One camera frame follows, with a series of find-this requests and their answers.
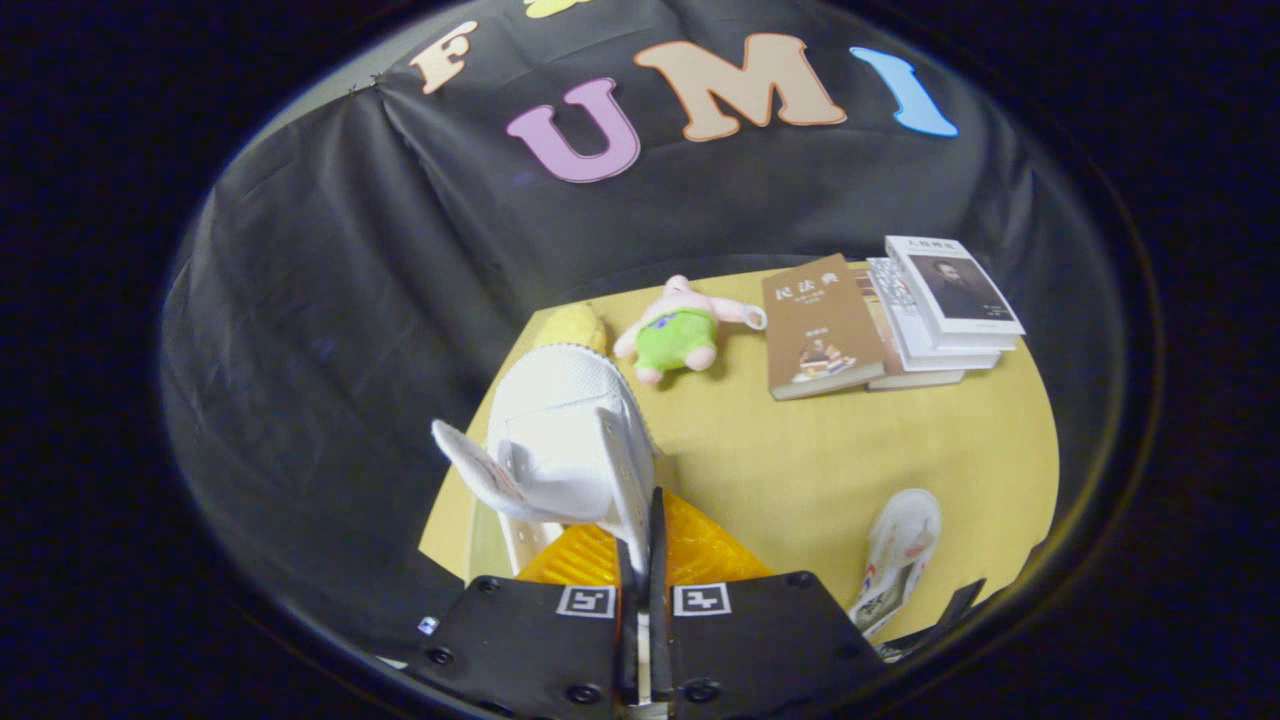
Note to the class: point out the yellow plush toy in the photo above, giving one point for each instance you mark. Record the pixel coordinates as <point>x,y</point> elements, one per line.
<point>575,328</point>

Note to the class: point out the white portrait cover book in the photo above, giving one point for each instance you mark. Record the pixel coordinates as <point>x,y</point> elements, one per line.
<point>955,285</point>

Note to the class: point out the white canvas shoe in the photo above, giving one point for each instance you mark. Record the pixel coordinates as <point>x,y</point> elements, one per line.
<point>900,540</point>
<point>560,420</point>

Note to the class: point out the pink and green plush toy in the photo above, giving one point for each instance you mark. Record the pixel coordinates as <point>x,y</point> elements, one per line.
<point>675,335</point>

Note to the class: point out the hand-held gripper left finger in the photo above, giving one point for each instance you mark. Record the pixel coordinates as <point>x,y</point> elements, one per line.
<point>520,640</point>

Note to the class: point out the tan cover book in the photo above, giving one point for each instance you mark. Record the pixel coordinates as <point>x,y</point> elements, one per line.
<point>915,380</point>

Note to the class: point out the white patterned cover book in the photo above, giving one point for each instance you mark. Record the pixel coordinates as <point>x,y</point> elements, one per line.
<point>905,320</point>

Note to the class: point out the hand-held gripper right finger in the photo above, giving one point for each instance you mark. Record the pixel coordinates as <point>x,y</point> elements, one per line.
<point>760,640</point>

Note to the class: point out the brown cover book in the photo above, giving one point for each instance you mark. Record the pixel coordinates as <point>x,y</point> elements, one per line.
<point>815,320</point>

